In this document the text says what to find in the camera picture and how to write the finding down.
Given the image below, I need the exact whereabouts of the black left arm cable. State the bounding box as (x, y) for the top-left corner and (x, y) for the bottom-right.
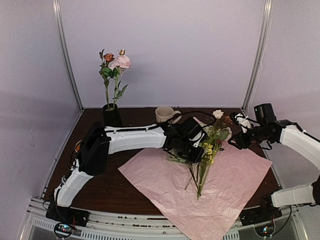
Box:
(69, 111), (218, 166)

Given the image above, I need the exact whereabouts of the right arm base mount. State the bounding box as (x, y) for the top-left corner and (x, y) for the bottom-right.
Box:
(239, 194), (282, 239)

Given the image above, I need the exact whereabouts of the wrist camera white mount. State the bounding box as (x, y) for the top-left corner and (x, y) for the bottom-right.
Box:
(191, 129), (207, 148)
(229, 112), (252, 133)

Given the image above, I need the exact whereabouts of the orange brown flower stem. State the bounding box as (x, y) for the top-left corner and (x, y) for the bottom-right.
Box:
(99, 49), (115, 111)

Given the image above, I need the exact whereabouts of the left aluminium frame post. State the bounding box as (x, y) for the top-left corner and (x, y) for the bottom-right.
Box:
(52, 0), (84, 112)

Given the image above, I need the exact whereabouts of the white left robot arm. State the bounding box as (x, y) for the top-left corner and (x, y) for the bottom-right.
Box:
(50, 117), (207, 222)

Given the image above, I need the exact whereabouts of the floral mug yellow inside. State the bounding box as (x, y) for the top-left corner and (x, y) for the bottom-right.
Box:
(75, 142), (81, 153)

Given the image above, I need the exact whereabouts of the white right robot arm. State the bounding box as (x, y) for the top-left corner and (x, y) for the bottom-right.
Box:
(228, 103), (320, 221)

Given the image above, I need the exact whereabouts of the white vented front rail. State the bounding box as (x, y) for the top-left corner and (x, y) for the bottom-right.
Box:
(18, 198), (308, 240)

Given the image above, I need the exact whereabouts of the pink rose stem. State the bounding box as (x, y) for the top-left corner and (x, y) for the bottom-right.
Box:
(111, 48), (132, 105)

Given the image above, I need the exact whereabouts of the purple flower bouquet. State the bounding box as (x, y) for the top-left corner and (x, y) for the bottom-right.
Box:
(167, 109), (232, 199)

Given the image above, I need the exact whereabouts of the pink tissue wrapping sheet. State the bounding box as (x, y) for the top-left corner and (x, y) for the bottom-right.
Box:
(117, 117), (274, 240)

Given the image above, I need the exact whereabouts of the aluminium frame post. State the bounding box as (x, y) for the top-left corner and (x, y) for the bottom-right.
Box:
(52, 0), (84, 112)
(241, 0), (274, 114)

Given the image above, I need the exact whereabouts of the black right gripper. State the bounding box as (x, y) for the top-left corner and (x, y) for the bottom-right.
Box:
(227, 124), (271, 150)

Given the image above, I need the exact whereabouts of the right aluminium frame post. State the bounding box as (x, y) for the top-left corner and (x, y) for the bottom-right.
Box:
(241, 0), (274, 114)

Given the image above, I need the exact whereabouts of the black tall vase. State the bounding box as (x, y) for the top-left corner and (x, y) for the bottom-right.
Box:
(102, 103), (123, 127)

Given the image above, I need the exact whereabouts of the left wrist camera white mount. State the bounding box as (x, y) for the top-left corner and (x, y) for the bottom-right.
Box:
(191, 129), (207, 148)

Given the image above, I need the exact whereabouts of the cream printed mug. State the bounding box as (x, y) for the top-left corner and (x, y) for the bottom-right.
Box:
(155, 106), (182, 124)

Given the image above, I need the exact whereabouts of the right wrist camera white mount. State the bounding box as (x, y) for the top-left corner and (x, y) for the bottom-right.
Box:
(229, 112), (252, 133)

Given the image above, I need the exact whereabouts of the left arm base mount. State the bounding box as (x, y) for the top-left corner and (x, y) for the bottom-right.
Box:
(42, 199), (90, 240)

